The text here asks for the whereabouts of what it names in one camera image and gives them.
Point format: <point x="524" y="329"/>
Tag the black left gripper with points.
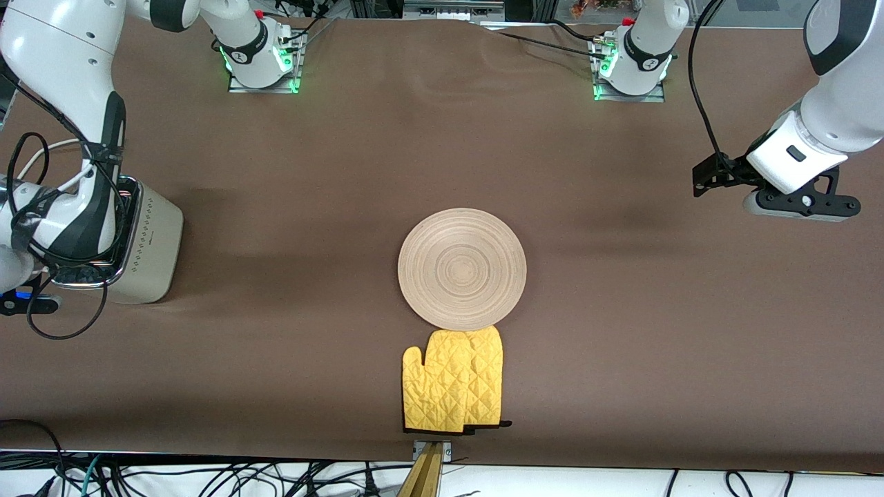
<point x="733" y="172"/>

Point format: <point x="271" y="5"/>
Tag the large table cover sheet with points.
<point x="442" y="138"/>

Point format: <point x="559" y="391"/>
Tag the orange background object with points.
<point x="601" y="7"/>

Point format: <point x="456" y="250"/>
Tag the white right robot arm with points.
<point x="62" y="55"/>

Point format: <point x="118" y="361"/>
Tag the small metal bracket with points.
<point x="447" y="452"/>

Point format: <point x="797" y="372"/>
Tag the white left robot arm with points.
<point x="842" y="117"/>

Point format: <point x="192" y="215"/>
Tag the round wooden plate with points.
<point x="463" y="269"/>

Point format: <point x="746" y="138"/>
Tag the beige and chrome toaster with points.
<point x="152" y="241"/>

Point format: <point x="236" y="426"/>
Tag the yellow quilted oven mitt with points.
<point x="487" y="373"/>
<point x="435" y="386"/>

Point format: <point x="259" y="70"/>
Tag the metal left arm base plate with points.
<point x="632" y="99"/>

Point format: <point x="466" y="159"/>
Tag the wooden post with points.
<point x="425" y="480"/>

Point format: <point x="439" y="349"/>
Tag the aluminium frame beam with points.
<point x="452" y="8"/>

